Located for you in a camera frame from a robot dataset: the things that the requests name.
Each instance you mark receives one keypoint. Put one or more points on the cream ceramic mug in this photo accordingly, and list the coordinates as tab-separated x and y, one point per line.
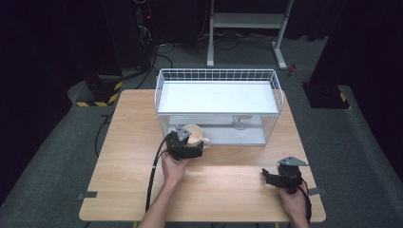
195	134

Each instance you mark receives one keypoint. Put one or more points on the person's left hand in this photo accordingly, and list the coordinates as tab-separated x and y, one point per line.
173	169

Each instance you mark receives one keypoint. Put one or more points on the black yellow striped stand base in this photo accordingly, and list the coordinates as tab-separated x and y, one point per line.
329	96
101	93

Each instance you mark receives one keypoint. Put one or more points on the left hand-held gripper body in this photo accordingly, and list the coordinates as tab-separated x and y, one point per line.
181	148

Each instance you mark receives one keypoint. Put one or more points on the clear glass cup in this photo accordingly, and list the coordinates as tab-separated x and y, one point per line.
240	124

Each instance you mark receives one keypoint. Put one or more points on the white metal stand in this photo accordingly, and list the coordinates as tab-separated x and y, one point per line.
250	22

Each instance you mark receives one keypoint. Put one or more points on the small red object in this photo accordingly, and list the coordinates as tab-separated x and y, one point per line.
293	70

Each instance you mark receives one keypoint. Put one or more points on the grey tape strip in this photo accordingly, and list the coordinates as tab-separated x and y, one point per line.
317	191
88	195

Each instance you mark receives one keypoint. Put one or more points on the person's right hand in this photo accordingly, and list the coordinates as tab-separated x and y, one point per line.
293	204

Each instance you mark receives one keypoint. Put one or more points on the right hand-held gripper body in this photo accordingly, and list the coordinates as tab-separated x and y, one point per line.
291	175

